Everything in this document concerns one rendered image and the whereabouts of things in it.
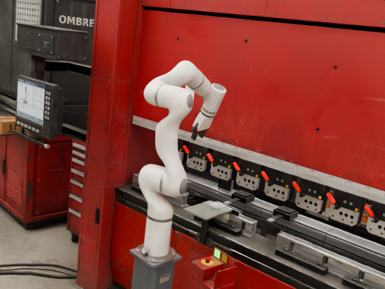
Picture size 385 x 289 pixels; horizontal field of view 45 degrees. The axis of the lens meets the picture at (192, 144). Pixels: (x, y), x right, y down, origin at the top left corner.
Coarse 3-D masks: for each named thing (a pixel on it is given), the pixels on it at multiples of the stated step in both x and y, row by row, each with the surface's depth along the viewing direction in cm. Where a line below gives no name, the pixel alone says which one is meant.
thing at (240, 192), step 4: (236, 192) 309; (240, 192) 310; (244, 192) 311; (232, 196) 309; (236, 196) 307; (240, 196) 305; (244, 196) 304; (248, 196) 306; (252, 196) 308; (232, 200) 301; (236, 200) 302; (240, 200) 305; (244, 200) 303; (248, 200) 305; (252, 200) 309; (228, 204) 295
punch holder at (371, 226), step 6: (372, 204) 228; (378, 204) 226; (384, 204) 224; (372, 210) 228; (378, 210) 227; (384, 210) 225; (378, 216) 227; (384, 216) 226; (372, 222) 229; (378, 222) 227; (384, 222) 225; (366, 228) 231; (372, 228) 229; (378, 228) 227; (384, 228) 227; (378, 234) 227; (384, 234) 226
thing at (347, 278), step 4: (348, 276) 240; (344, 280) 237; (348, 280) 236; (348, 284) 236; (352, 284) 235; (356, 284) 233; (360, 284) 233; (364, 284) 234; (356, 288) 233; (360, 288) 232; (364, 288) 231; (368, 288) 230; (372, 288) 231; (376, 288) 231
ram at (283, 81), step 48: (144, 48) 318; (192, 48) 291; (240, 48) 268; (288, 48) 249; (336, 48) 232; (384, 48) 217; (240, 96) 272; (288, 96) 252; (336, 96) 234; (384, 96) 219; (240, 144) 275; (288, 144) 255; (336, 144) 237; (384, 144) 222
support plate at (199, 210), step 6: (198, 204) 288; (186, 210) 276; (192, 210) 277; (198, 210) 278; (204, 210) 279; (210, 210) 280; (216, 210) 281; (222, 210) 283; (228, 210) 284; (198, 216) 270; (204, 216) 270; (210, 216) 271; (216, 216) 274
